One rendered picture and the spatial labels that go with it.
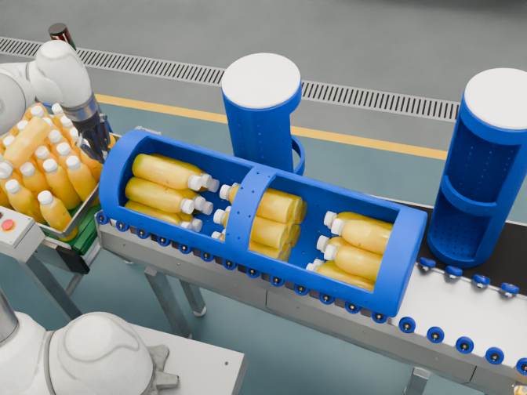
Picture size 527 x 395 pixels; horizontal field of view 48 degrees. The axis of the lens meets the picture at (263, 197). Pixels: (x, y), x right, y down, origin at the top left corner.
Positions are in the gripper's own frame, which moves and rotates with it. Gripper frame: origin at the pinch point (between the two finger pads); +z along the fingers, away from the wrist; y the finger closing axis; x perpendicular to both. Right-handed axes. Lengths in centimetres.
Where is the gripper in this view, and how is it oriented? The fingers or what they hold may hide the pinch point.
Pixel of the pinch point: (105, 160)
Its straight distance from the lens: 178.2
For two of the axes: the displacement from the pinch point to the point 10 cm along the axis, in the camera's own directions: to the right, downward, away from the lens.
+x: 9.1, 2.8, -3.0
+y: -4.0, 7.6, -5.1
